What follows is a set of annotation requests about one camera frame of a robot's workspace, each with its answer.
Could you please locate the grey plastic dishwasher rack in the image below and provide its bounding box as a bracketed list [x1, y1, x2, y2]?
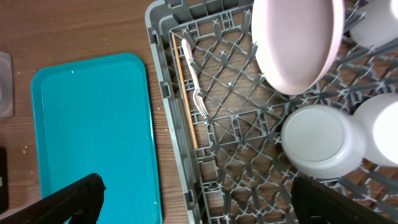
[145, 1, 397, 223]

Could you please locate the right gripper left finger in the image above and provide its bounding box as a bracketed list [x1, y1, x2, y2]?
[1, 173, 106, 224]

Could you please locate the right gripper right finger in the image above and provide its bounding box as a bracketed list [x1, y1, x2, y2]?
[290, 175, 395, 224]

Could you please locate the grey bowl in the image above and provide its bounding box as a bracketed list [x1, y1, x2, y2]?
[280, 105, 366, 179]

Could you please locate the white paper cup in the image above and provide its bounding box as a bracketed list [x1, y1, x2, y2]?
[349, 0, 397, 48]

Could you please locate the clear plastic bin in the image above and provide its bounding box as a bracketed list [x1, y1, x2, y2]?
[1, 52, 13, 119]

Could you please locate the white plastic fork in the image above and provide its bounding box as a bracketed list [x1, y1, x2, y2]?
[181, 39, 208, 118]

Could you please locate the white bowl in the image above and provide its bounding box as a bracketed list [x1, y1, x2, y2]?
[353, 93, 397, 167]

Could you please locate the black plastic tray bin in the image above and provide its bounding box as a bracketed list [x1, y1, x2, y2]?
[0, 147, 9, 213]

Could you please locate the teal plastic serving tray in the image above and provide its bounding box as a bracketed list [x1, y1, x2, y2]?
[31, 53, 163, 223]

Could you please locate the pink round plate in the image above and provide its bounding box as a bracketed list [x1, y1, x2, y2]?
[251, 0, 345, 95]

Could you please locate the wooden chopstick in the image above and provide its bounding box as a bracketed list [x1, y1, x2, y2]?
[172, 34, 198, 149]

